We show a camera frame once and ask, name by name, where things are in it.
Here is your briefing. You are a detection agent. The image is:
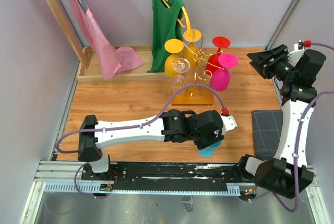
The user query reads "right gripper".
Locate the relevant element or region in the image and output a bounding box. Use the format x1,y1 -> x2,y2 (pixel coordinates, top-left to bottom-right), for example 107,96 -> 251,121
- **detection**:
247,44 -> 297,82

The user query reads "blue goblet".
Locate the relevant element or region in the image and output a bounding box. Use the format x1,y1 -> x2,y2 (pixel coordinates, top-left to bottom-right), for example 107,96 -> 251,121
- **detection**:
198,141 -> 222,158

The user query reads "magenta goblet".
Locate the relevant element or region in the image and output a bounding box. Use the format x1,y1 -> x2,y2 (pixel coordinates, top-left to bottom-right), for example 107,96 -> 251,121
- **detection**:
209,52 -> 238,91

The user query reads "red goblet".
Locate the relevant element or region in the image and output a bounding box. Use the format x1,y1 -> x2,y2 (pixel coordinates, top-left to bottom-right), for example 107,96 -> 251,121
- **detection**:
205,36 -> 231,75

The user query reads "yellow goblet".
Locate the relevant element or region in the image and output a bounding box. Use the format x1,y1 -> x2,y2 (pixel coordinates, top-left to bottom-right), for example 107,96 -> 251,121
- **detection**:
164,39 -> 184,78
183,29 -> 201,68

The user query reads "clear wine glass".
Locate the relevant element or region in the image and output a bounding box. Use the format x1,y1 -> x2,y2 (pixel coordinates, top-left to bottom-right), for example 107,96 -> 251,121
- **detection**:
172,58 -> 190,89

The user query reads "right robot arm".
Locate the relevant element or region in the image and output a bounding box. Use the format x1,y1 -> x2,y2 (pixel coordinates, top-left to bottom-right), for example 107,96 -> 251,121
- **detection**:
236,44 -> 326,199

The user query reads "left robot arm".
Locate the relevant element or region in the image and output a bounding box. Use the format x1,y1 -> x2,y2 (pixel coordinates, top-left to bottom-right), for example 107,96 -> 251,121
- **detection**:
78,110 -> 230,180

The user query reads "wooden rack base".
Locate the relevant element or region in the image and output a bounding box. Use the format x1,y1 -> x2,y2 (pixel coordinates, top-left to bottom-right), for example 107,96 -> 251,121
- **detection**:
172,87 -> 213,105

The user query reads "dark grey checked cloth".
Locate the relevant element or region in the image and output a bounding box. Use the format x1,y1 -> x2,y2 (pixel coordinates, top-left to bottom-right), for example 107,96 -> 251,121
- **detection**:
252,110 -> 283,160

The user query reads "green tank top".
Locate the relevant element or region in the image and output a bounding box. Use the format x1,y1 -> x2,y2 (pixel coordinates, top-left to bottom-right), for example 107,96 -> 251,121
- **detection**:
148,0 -> 184,73

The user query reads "pink cloth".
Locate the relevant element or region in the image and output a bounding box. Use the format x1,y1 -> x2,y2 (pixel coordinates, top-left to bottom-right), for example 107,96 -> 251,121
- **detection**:
69,0 -> 144,79

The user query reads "wooden clothes stand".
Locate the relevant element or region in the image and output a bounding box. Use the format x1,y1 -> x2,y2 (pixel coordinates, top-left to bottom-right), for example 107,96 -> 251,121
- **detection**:
45,0 -> 168,83

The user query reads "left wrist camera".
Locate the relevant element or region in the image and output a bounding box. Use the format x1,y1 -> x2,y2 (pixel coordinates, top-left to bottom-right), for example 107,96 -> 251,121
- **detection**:
221,108 -> 237,136

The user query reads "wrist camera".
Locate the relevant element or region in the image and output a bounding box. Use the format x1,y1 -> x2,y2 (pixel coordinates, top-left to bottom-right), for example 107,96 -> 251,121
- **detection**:
221,108 -> 237,136
288,40 -> 312,66

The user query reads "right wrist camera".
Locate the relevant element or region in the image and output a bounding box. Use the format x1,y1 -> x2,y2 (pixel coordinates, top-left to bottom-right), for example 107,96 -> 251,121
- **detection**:
288,40 -> 312,66

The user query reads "gold wire glass rack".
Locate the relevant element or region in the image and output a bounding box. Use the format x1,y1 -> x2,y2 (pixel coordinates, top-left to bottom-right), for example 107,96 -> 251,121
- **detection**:
193,34 -> 226,85

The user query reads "black mounting rail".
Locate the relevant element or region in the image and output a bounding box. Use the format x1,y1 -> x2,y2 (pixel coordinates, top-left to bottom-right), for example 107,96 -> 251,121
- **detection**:
74,162 -> 258,199

